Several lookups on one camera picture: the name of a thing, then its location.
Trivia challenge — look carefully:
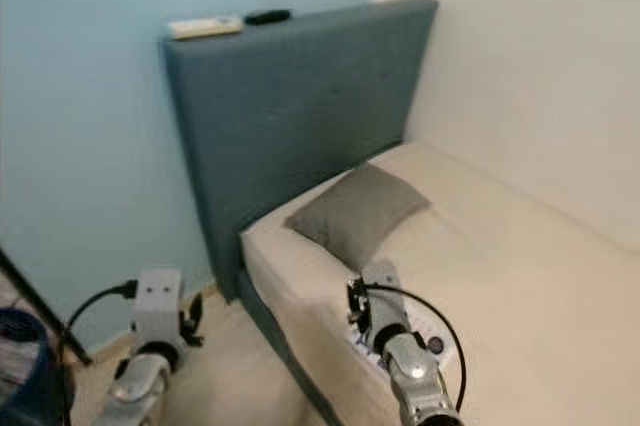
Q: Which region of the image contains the grey fabric pillow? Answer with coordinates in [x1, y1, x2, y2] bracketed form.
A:
[283, 161, 431, 272]

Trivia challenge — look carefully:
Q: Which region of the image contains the blue round trash bin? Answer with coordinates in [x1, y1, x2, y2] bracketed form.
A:
[0, 306, 71, 426]

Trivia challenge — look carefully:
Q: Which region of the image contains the grey plastic bin liner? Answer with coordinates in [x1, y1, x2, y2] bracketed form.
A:
[0, 341, 41, 392]

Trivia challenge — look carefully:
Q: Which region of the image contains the white sheeted mattress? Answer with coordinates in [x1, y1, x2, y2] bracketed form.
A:
[240, 141, 640, 426]

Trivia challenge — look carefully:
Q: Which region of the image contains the blue fabric headboard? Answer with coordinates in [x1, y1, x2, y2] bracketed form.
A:
[160, 0, 439, 302]

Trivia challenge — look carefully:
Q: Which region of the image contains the white remote control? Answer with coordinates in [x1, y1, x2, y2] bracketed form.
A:
[168, 15, 244, 41]

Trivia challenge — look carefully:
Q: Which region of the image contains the black remote control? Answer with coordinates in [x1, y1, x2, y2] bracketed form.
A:
[243, 8, 293, 26]

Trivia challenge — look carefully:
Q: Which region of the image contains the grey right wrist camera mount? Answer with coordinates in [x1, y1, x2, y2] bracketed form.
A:
[360, 259, 406, 337]

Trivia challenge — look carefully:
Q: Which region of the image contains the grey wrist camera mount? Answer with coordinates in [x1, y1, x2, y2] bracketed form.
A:
[360, 259, 406, 337]
[135, 268, 186, 347]

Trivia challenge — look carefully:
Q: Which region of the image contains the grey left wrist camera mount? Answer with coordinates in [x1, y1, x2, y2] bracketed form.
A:
[135, 268, 186, 347]

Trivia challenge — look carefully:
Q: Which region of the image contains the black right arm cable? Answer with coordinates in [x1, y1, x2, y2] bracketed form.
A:
[365, 284, 468, 412]

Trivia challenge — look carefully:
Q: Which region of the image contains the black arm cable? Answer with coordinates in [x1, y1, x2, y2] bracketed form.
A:
[57, 281, 141, 426]
[365, 284, 468, 412]

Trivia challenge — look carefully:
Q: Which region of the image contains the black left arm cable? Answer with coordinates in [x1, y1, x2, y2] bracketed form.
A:
[57, 281, 141, 426]

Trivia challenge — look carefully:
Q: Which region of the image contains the black door frame post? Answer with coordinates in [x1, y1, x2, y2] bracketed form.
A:
[0, 251, 91, 362]

